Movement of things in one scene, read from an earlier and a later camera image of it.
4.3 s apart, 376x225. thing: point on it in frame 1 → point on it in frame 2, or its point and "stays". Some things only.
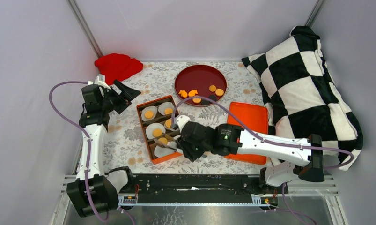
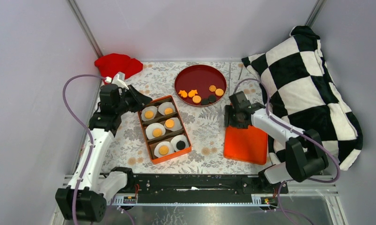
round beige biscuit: x=168 y=110 stays
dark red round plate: x=200 y=80 stays
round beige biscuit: x=157 y=132 stays
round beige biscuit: x=168 y=123 stays
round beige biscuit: x=163 y=140 → x=163 y=150
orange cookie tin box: x=156 y=119 stays
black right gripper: x=184 y=145 → x=228 y=110
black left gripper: x=130 y=93 → x=140 y=100
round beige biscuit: x=149 y=114 stays
